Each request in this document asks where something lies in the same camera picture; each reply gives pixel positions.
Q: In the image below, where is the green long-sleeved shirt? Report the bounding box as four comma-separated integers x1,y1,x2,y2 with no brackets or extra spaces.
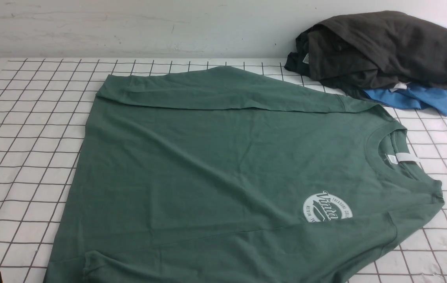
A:
44,66,445,283

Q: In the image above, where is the blue shirt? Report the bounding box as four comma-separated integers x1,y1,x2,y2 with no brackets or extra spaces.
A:
363,83,447,116

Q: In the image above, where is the white grid tablecloth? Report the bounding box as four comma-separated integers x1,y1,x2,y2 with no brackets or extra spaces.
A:
0,58,447,283

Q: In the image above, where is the dark grey shirt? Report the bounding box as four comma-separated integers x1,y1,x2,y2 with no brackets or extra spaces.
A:
304,11,447,88

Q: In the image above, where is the dark green shirt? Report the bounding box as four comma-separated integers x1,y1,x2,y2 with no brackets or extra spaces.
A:
284,30,375,102

